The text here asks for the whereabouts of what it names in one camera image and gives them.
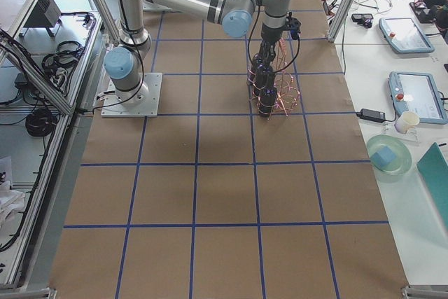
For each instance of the dark wine bottle in basket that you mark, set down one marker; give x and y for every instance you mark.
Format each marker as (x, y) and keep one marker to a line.
(267, 101)

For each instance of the teal board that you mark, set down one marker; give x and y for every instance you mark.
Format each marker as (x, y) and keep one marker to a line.
(433, 168)

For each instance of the blue teach pendant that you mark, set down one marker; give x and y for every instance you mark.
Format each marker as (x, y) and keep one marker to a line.
(405, 36)
(418, 93)

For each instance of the white paper cup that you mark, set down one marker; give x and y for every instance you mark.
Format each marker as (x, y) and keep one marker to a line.
(406, 122)

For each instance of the blue foam block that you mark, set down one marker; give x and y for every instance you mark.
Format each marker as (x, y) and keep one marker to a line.
(382, 157)

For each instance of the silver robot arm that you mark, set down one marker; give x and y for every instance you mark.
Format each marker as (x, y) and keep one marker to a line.
(124, 64)

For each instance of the blue teach pendant near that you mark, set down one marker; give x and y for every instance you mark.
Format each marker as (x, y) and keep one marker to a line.
(418, 93)

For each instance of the blue teach pendant far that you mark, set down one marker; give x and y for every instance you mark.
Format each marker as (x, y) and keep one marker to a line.
(405, 36)

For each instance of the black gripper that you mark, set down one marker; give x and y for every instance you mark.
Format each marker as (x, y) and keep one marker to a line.
(270, 36)

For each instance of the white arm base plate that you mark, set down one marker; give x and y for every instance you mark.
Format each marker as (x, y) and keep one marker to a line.
(144, 102)
(151, 7)

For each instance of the black power adapter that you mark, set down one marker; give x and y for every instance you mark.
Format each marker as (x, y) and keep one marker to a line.
(371, 115)

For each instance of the dark glass wine bottle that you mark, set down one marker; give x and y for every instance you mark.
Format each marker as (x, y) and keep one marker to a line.
(262, 72)

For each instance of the grey electronics box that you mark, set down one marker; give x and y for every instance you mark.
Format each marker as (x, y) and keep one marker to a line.
(45, 14)

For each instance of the copper wire wine basket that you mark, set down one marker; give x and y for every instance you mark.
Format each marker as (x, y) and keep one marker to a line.
(287, 93)

